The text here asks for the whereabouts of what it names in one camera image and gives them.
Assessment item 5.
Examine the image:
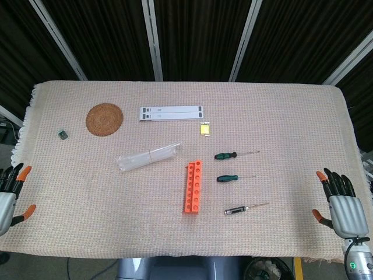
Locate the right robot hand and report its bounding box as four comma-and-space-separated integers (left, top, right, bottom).
312, 167, 370, 239

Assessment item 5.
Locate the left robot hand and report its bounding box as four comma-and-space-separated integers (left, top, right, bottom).
0, 162, 37, 237

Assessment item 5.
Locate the black silver precision screwdriver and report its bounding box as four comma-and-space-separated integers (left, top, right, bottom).
223, 202, 270, 216

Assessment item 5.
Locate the teal black handle screwdriver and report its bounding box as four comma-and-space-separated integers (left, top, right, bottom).
216, 174, 257, 184

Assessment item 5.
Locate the green black handle screwdriver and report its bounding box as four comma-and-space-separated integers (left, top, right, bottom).
214, 150, 261, 160

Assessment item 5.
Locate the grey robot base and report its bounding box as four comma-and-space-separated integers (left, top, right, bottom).
116, 255, 253, 280

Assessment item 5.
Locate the orange holder block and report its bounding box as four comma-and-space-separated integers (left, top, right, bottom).
182, 159, 203, 216

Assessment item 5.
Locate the black waste bin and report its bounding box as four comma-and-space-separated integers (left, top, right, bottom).
244, 256, 295, 280

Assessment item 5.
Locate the beige woven tablecloth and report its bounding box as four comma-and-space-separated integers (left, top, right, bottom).
0, 80, 373, 265

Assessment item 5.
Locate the round woven rattan coaster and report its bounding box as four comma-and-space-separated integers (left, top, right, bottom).
86, 103, 124, 137

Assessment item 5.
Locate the clear bag of tubes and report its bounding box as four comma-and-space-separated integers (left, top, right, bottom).
117, 141, 182, 173

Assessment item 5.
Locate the white folded laptop stand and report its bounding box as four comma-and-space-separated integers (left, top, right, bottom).
138, 106, 206, 123

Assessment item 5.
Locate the white partition frame post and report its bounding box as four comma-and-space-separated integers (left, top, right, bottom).
228, 0, 263, 82
322, 37, 373, 86
0, 104, 24, 128
28, 0, 88, 82
141, 0, 164, 82

